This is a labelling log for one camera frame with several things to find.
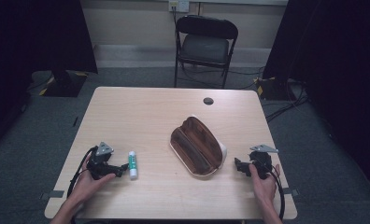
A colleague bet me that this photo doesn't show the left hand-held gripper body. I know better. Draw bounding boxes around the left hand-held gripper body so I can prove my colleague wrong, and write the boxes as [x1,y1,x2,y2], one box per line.
[87,141,119,181]

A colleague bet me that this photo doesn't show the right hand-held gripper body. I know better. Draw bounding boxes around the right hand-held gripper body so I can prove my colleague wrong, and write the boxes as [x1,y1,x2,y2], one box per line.
[248,143,279,181]

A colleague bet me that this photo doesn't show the green and white glue stick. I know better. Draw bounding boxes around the green and white glue stick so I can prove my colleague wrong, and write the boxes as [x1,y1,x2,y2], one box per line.
[127,150,139,181]

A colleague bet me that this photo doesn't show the person's right hand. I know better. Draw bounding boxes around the person's right hand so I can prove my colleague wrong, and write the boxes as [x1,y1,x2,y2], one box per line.
[248,163,282,203]

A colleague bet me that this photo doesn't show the person's left hand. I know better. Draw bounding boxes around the person's left hand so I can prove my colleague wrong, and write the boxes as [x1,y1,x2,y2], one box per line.
[68,161,117,207]

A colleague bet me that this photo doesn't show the grey tape strip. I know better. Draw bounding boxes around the grey tape strip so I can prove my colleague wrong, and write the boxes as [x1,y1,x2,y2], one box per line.
[39,189,65,201]
[281,188,300,198]

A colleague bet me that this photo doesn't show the open brown pencil case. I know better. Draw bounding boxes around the open brown pencil case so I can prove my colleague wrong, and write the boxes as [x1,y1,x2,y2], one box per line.
[169,115,228,178]

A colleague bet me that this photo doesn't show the black stand base yellow tape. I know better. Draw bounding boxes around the black stand base yellow tape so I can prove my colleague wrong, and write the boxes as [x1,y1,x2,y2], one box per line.
[253,76,301,101]

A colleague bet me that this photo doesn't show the black folding chair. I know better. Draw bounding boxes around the black folding chair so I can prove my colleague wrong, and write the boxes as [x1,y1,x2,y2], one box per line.
[174,14,239,90]

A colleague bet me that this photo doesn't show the black curtain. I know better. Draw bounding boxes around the black curtain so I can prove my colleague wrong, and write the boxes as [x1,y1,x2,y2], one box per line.
[262,0,370,200]
[0,0,99,157]

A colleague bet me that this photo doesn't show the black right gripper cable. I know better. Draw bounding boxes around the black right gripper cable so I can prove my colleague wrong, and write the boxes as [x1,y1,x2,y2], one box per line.
[261,155,286,221]

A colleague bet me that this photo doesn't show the black floor cables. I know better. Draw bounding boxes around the black floor cables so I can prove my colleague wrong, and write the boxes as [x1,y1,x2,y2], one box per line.
[264,83,310,123]

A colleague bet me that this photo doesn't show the white wall outlet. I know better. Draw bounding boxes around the white wall outlet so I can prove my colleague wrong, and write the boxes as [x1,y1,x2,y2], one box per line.
[168,0,191,14]

